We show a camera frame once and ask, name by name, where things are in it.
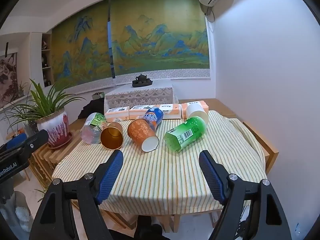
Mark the small green box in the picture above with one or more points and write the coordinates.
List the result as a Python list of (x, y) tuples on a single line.
[(98, 96)]

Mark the dark tea set tray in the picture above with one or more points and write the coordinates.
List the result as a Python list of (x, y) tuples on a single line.
[(142, 80)]

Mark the copper metal cup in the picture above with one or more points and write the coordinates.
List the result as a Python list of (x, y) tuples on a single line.
[(112, 137)]

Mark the dark object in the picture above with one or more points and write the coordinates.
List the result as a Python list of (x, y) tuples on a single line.
[(147, 227)]

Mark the hanging scroll painting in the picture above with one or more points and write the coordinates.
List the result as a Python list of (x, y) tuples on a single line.
[(7, 77)]

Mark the orange patterned paper cup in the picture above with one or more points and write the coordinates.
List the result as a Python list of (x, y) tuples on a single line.
[(140, 131)]

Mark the striped yellow tablecloth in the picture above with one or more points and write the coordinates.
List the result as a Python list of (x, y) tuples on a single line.
[(160, 175)]

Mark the grey container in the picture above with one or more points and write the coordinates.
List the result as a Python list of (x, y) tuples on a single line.
[(15, 217)]

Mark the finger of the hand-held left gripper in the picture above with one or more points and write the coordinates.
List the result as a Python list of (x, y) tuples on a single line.
[(16, 141), (37, 140)]

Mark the orange white tissue pack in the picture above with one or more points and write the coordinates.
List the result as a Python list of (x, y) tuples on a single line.
[(172, 111), (117, 113), (137, 111), (193, 103)]

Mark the black cloth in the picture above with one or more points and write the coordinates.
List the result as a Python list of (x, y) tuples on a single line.
[(91, 108)]

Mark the wooden slatted stand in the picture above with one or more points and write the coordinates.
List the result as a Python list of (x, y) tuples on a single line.
[(47, 160)]

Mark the lace-covered cabinet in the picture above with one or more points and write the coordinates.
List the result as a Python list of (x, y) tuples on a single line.
[(140, 96)]

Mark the green plastic cup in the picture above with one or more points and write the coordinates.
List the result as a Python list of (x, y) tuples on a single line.
[(186, 133)]

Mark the wall shelf niche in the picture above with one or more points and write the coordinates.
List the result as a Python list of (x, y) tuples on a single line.
[(46, 60)]

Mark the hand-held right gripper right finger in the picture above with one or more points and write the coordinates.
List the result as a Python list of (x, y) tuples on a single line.
[(212, 176)]

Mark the clear cup with green label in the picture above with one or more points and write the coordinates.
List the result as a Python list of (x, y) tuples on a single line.
[(93, 128)]

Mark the wooden table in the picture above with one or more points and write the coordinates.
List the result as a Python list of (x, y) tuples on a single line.
[(265, 140)]

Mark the landscape painting blind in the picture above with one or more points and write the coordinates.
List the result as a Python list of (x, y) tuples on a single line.
[(80, 47), (160, 37)]

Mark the potted plant in red-white pot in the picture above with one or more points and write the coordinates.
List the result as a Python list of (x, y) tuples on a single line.
[(55, 127)]

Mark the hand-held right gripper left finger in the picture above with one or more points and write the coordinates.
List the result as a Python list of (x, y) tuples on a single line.
[(111, 175)]

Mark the white paper cup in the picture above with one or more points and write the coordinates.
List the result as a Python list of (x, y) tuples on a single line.
[(197, 111)]

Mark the blue printed cup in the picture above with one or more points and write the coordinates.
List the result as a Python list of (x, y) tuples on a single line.
[(153, 116)]

